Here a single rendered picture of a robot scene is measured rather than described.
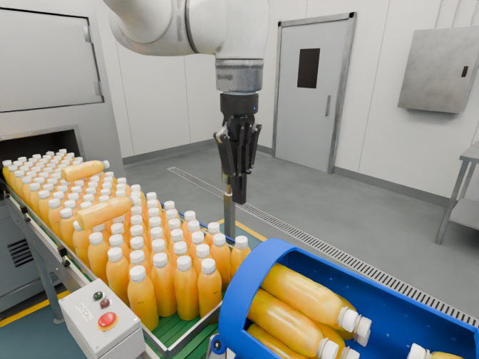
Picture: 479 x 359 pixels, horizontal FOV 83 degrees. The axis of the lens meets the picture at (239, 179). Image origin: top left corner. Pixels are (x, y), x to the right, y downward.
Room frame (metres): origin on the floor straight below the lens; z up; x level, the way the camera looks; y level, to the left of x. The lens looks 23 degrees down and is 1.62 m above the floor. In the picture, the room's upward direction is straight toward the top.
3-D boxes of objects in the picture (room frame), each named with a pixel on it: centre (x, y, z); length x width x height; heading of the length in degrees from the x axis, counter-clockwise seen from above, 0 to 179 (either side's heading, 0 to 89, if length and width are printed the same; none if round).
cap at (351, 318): (0.38, -0.22, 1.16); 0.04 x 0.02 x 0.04; 140
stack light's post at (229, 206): (1.07, 0.04, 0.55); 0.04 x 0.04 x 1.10; 50
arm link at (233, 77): (0.55, 0.00, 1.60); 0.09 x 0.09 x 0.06
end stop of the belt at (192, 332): (0.60, 0.04, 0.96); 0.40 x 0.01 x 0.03; 140
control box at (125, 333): (0.46, 0.33, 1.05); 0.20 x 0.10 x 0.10; 50
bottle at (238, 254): (0.72, -0.01, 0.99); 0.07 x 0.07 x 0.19
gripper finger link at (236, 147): (0.54, 0.01, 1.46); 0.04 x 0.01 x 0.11; 50
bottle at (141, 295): (0.58, 0.28, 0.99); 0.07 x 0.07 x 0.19
